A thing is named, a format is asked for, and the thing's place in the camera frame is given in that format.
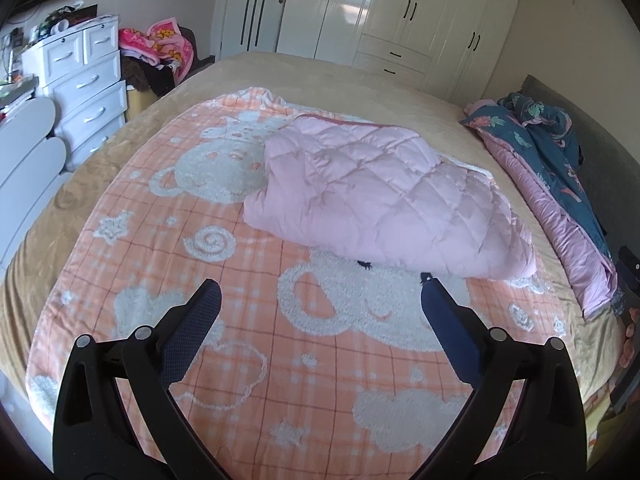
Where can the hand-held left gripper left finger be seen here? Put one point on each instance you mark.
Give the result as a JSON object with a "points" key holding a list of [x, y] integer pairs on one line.
{"points": [[197, 325]]}

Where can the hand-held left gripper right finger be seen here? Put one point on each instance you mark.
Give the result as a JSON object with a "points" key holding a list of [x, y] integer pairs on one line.
{"points": [[445, 325]]}

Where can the pink quilted jacket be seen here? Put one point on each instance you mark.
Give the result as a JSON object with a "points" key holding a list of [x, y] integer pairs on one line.
{"points": [[375, 195]]}

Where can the pile of dark clothes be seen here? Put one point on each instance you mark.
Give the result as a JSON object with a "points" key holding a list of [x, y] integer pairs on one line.
{"points": [[155, 77]]}

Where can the grey headboard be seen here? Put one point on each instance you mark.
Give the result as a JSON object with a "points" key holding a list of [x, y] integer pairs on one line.
{"points": [[605, 170]]}

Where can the orange printed blanket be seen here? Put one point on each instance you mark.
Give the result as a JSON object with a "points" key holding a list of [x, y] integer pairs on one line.
{"points": [[300, 385]]}

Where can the blue floral quilt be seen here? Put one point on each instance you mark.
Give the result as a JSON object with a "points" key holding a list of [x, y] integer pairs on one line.
{"points": [[545, 160]]}

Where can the white rounded panel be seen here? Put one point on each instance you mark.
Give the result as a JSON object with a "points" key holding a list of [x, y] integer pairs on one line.
{"points": [[30, 185], [25, 130]]}

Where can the beige bin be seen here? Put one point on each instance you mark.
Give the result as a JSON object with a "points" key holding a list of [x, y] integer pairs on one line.
{"points": [[136, 102]]}

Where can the bed with beige sheet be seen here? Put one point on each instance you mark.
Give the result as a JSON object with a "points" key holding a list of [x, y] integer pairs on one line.
{"points": [[350, 85]]}

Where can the white chest of drawers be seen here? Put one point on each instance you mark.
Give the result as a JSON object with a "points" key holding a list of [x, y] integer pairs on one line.
{"points": [[85, 90]]}

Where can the pink cartoon blanket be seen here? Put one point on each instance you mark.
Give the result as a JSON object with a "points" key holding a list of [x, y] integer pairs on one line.
{"points": [[165, 42]]}

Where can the white door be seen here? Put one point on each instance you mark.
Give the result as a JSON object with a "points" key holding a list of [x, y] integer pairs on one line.
{"points": [[250, 20]]}

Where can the white wardrobe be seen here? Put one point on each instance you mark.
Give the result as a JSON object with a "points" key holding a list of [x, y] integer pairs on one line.
{"points": [[400, 10]]}

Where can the clutter on drawers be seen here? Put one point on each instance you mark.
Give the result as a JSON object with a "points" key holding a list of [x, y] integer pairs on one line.
{"points": [[60, 22]]}

